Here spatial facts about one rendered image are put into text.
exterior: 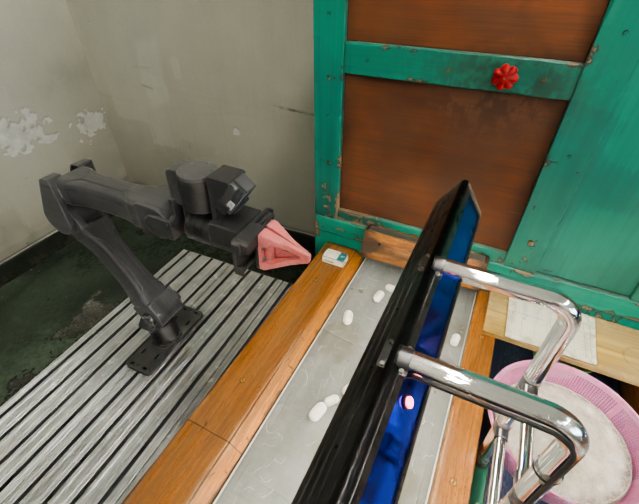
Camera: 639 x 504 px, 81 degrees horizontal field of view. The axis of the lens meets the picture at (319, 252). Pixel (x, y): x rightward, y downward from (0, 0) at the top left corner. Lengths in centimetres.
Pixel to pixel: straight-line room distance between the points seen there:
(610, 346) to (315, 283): 64
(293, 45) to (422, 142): 107
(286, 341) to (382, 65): 59
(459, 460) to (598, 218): 53
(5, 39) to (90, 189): 180
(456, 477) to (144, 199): 66
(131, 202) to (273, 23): 132
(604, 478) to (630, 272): 40
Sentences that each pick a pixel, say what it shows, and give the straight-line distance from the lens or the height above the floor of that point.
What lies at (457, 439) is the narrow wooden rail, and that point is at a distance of 75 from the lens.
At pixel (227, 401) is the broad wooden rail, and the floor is 76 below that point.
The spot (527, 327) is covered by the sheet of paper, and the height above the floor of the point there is 78.
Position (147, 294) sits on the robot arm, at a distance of 87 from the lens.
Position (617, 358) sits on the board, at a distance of 98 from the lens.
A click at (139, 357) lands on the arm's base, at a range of 99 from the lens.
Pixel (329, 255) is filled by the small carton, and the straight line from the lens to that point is 99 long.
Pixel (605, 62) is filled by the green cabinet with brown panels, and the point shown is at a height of 127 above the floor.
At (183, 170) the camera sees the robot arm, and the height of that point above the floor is 117.
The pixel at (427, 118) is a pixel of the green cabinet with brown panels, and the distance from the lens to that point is 85.
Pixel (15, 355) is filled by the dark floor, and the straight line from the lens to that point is 220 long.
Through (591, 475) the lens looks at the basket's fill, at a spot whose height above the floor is 74.
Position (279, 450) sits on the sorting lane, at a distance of 74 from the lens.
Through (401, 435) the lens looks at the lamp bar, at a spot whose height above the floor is 108.
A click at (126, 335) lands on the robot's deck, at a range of 106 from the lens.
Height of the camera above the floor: 141
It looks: 39 degrees down
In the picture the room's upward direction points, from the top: straight up
